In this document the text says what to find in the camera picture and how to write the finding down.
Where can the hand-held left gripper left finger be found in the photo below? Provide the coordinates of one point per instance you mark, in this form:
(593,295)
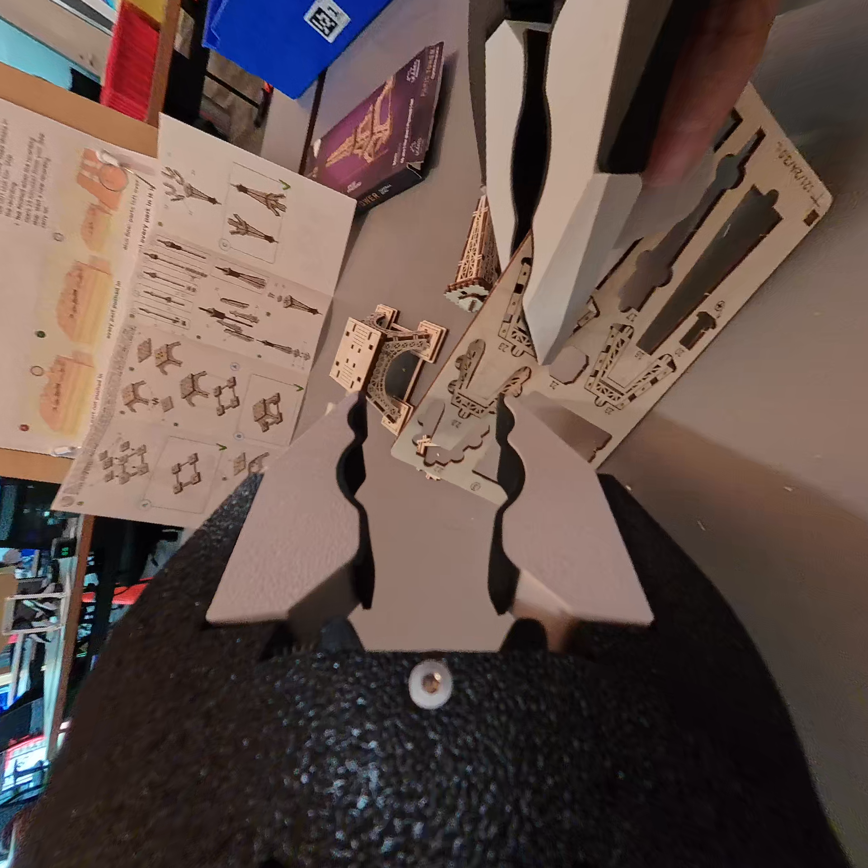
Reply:
(291,529)

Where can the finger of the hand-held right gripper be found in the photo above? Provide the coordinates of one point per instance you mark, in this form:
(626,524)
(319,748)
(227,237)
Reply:
(583,169)
(500,135)

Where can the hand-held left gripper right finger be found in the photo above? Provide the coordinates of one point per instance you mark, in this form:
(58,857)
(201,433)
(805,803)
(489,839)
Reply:
(569,542)

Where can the wooden puzzle part sheet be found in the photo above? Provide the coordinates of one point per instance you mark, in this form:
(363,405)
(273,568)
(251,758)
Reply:
(786,176)

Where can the grey desk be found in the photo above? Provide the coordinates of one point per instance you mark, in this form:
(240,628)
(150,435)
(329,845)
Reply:
(746,475)

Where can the purple puzzle box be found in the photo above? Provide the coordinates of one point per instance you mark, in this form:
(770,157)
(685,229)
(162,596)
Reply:
(380,135)

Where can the wooden tower spire model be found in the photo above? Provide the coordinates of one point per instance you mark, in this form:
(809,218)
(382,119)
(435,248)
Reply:
(475,258)

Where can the wooden tower base model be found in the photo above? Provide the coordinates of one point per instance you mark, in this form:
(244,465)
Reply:
(352,352)

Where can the paper instruction sheet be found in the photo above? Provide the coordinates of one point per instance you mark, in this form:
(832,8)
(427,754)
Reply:
(325,230)

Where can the blue storage bin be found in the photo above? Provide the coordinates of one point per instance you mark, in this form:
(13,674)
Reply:
(271,41)

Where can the red storage bin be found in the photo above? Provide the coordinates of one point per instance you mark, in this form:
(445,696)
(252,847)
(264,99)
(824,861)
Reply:
(132,61)

